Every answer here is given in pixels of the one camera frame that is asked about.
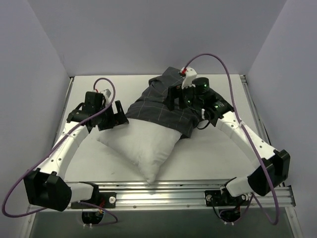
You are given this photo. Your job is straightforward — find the dark grey checked pillowcase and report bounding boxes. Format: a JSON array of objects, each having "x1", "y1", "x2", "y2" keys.
[{"x1": 125, "y1": 66, "x2": 235, "y2": 139}]

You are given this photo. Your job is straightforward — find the white pillow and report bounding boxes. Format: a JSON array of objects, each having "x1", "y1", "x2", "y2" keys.
[{"x1": 97, "y1": 119, "x2": 182, "y2": 183}]

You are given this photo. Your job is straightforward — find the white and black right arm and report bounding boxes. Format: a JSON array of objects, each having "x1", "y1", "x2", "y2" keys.
[{"x1": 164, "y1": 77, "x2": 290, "y2": 205}]

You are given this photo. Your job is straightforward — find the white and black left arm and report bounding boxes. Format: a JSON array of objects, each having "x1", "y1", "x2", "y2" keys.
[{"x1": 23, "y1": 89, "x2": 129, "y2": 211}]

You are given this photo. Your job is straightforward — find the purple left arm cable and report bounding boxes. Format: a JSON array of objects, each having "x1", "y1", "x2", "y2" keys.
[{"x1": 1, "y1": 78, "x2": 119, "y2": 227}]

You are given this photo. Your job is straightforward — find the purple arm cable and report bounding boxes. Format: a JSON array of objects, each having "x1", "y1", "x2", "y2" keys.
[
  {"x1": 1, "y1": 78, "x2": 119, "y2": 227},
  {"x1": 182, "y1": 53, "x2": 280, "y2": 226}
]

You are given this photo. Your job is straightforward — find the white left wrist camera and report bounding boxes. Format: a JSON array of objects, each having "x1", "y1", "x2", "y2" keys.
[{"x1": 94, "y1": 89, "x2": 111, "y2": 100}]

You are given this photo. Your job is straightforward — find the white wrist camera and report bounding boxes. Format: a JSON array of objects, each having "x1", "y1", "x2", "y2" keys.
[
  {"x1": 94, "y1": 89, "x2": 111, "y2": 100},
  {"x1": 179, "y1": 66, "x2": 197, "y2": 89}
]

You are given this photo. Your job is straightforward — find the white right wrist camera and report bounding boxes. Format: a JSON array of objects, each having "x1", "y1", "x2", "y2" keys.
[{"x1": 179, "y1": 66, "x2": 197, "y2": 89}]

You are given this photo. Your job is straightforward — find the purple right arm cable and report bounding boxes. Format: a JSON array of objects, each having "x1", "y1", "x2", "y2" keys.
[{"x1": 182, "y1": 53, "x2": 280, "y2": 226}]

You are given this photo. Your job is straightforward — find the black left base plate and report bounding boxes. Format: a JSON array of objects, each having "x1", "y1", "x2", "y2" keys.
[{"x1": 70, "y1": 191, "x2": 117, "y2": 209}]

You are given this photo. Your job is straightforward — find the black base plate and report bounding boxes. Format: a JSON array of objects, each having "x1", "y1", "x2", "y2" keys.
[
  {"x1": 70, "y1": 191, "x2": 117, "y2": 209},
  {"x1": 204, "y1": 190, "x2": 249, "y2": 207}
]

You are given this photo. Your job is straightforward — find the aluminium front frame rail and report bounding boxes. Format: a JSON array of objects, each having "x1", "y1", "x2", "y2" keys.
[{"x1": 27, "y1": 180, "x2": 297, "y2": 212}]

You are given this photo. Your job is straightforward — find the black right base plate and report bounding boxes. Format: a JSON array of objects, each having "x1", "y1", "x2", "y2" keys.
[{"x1": 204, "y1": 190, "x2": 249, "y2": 207}]

